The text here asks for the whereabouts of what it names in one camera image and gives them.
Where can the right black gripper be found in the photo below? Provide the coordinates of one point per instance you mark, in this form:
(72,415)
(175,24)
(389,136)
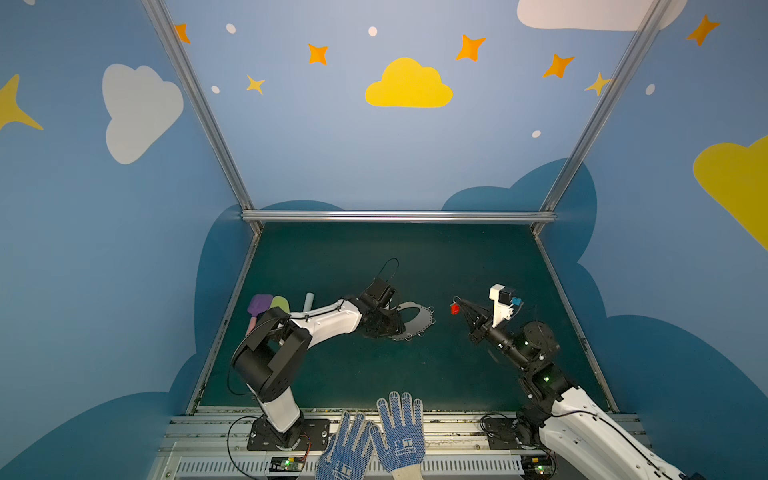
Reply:
(480,327)

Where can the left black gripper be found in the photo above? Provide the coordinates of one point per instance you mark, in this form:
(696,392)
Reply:
(388,321)

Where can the grey metal keyring plate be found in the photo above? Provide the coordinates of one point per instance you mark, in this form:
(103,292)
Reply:
(416,326)

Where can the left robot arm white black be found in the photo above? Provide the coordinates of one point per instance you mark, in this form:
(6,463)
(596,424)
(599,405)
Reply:
(269,358)

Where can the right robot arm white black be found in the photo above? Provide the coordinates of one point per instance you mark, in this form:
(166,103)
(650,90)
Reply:
(561,418)

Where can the green spatula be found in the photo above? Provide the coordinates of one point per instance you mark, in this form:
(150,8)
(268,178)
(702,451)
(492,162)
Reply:
(280,302)

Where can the purple spatula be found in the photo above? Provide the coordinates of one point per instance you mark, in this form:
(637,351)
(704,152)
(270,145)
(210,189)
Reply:
(259,304)

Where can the right blue dotted work glove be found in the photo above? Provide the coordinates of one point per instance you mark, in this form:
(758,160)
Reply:
(400,441)

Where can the blue dotted work glove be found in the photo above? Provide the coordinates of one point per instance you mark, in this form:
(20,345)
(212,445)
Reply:
(400,441)
(349,451)

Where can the left blue dotted work glove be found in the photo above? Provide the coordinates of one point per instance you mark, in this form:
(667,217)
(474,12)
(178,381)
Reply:
(349,451)

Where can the right green circuit board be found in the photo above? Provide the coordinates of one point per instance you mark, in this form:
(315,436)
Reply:
(538,467)

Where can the green circuit board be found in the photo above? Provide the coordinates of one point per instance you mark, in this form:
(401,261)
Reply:
(292,465)
(538,467)

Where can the left green circuit board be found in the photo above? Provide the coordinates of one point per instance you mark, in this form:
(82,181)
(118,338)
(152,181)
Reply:
(292,465)

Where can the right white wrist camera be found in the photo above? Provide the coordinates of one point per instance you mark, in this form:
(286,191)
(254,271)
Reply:
(506,304)

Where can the aluminium rear frame bar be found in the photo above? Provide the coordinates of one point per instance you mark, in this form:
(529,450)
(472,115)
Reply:
(446,217)

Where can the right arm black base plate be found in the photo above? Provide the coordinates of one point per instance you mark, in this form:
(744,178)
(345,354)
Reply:
(504,432)

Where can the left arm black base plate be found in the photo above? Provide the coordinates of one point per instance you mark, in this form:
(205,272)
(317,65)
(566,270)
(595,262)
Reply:
(312,434)

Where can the aluminium right frame post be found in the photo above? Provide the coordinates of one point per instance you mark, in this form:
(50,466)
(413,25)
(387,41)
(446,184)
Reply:
(632,58)

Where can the aluminium frame post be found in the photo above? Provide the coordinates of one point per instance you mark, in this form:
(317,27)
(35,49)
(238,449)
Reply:
(632,58)
(162,22)

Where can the aluminium left frame post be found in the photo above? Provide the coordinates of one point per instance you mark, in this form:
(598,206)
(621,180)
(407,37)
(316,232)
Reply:
(162,22)

